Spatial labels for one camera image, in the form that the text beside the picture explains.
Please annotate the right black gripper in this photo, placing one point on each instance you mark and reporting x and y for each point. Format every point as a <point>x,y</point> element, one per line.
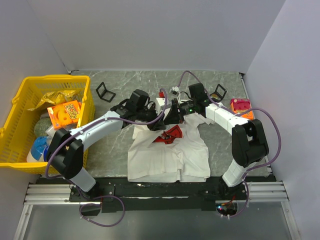
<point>173,116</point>

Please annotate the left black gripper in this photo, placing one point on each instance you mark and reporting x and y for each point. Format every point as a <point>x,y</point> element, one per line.
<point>158,125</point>

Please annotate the white Coca-Cola t-shirt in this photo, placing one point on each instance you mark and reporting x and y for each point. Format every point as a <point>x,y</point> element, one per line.
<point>175,154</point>

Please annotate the green round brooch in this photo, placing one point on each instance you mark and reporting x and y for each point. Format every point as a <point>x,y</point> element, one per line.
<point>214,96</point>

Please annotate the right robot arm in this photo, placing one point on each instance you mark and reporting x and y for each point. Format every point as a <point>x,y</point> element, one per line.
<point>248,141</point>

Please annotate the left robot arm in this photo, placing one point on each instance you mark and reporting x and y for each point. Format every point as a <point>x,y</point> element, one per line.
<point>66,150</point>

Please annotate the black folding mirror right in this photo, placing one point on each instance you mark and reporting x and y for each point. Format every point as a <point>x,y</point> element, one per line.
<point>220,91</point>

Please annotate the black folding mirror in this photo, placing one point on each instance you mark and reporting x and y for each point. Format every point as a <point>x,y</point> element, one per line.
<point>104,94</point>
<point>220,91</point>

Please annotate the black folding mirror left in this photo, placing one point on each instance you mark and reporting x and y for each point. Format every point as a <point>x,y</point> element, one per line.
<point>104,94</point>

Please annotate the pink orange sponge box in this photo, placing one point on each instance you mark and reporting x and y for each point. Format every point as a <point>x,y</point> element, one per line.
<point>240,105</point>

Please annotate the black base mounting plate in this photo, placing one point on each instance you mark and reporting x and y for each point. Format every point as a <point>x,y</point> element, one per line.
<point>113,195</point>

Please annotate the orange Scrub Daddy box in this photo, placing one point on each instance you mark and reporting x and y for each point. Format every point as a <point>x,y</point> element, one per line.
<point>64,114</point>

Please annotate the gold snack bag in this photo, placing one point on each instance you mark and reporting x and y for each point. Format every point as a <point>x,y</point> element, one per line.
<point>54,98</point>

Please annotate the blue white canister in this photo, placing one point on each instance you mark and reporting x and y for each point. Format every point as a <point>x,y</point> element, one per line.
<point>45,154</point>

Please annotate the green scrub sponge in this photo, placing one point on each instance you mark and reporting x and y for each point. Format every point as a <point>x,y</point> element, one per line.
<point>41,127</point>

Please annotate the blue lid white container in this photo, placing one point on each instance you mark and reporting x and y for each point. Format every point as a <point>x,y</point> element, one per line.
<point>35,154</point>

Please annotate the yellow plastic basket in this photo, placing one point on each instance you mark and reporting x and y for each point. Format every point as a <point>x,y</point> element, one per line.
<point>17,135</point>

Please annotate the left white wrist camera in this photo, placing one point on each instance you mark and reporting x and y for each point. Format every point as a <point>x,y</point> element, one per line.
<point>160,104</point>

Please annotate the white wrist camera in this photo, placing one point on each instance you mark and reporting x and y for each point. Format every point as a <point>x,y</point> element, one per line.
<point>175,90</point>
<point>160,104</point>

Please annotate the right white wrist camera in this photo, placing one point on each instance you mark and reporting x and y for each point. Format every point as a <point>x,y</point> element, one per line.
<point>175,90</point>

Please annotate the aluminium rail frame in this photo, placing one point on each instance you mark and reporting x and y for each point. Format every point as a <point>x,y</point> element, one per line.
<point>37,195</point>

